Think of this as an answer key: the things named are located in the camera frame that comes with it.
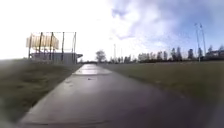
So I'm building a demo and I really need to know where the lone tree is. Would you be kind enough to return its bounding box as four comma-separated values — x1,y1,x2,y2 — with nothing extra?
95,49,107,64

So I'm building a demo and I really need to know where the dark wet asphalt path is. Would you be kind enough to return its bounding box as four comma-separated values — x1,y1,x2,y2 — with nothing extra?
16,63,224,128

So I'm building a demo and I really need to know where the row of distant trees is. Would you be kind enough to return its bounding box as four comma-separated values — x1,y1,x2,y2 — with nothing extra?
109,44,224,64

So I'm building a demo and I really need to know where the flat grass field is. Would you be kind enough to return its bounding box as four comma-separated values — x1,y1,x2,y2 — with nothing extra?
99,59,224,111

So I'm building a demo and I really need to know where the tall thin mast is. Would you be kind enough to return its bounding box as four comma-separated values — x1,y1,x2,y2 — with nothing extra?
199,22,208,61
194,23,202,63

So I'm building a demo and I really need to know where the grass slope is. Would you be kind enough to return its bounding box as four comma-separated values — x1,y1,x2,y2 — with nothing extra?
0,58,84,128

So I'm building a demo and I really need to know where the scaffold frame structure with panels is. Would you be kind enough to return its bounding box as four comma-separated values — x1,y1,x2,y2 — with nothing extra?
25,31,84,65

